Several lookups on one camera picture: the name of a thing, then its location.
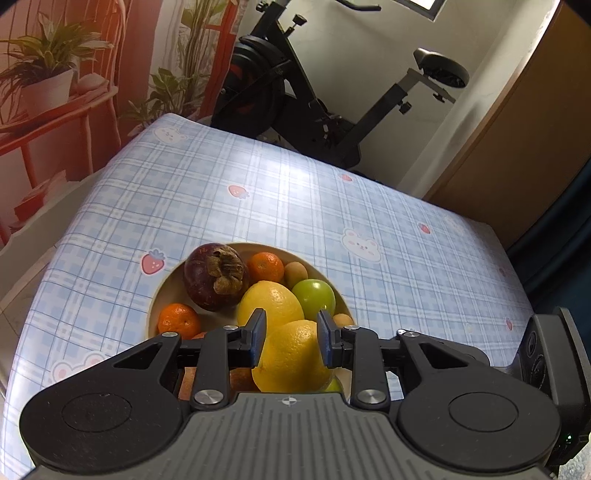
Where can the dark blue cloth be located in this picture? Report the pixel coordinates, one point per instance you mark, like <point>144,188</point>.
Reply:
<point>554,254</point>

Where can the brown longan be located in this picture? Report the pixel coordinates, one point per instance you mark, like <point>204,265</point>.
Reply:
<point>344,320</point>
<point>295,272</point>

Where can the wall poster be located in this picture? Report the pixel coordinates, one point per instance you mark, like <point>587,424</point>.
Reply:
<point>69,138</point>

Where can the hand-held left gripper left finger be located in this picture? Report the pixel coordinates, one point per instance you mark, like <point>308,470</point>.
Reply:
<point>258,339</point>

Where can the yellow lemon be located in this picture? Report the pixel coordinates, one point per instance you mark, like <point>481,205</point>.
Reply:
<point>291,355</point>
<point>272,300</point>

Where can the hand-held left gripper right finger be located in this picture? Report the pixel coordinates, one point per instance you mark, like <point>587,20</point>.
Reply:
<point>325,341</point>

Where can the orange tangerine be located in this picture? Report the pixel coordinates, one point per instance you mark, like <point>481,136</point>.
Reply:
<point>265,267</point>
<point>178,318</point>
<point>201,335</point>

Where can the green apple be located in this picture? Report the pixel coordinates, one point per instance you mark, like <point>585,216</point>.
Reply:
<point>314,295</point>
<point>333,386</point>

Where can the wooden door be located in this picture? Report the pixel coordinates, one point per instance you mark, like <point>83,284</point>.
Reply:
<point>508,161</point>

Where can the black exercise bike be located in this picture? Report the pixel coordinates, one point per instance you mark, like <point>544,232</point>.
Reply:
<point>300,101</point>

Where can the window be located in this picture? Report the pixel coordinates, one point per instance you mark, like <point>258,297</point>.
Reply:
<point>425,5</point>

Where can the blue plaid tablecloth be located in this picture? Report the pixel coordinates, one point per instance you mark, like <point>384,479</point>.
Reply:
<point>277,194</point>

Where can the purple mangosteen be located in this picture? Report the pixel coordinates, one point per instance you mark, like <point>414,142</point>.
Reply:
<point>203,277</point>

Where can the cream bowl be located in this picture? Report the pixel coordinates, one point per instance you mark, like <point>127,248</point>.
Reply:
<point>166,286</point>

